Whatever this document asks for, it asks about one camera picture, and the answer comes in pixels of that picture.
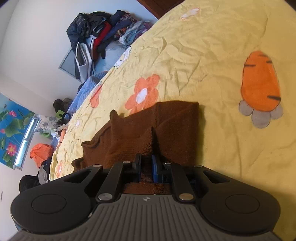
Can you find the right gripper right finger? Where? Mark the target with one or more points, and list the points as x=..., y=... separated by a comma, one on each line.
x=168, y=172

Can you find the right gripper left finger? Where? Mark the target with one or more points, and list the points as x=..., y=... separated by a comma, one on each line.
x=120, y=174

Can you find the brown knit sweater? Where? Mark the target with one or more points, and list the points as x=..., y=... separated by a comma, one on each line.
x=167, y=128

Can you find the pile of mixed clothes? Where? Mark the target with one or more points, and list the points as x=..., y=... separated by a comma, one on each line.
x=90, y=34

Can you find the orange plastic bag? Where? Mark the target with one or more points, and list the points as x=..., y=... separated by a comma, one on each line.
x=40, y=153

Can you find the dark bag on bedside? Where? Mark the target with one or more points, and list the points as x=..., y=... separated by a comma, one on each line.
x=62, y=105

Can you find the floral patterned pillow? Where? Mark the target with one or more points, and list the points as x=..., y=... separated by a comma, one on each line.
x=47, y=125

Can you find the blue quilted blanket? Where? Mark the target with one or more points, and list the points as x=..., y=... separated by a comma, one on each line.
x=84, y=90

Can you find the black garment beside bed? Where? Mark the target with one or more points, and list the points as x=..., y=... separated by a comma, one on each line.
x=42, y=177

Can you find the grey framed panel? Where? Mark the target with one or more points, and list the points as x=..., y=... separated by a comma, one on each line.
x=68, y=64

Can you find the yellow floral bed sheet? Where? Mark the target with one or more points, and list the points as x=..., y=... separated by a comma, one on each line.
x=237, y=60

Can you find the brown wooden door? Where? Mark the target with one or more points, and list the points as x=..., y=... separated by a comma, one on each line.
x=159, y=7

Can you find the lotus flower wall poster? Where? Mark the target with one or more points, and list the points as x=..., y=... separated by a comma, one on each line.
x=15, y=122

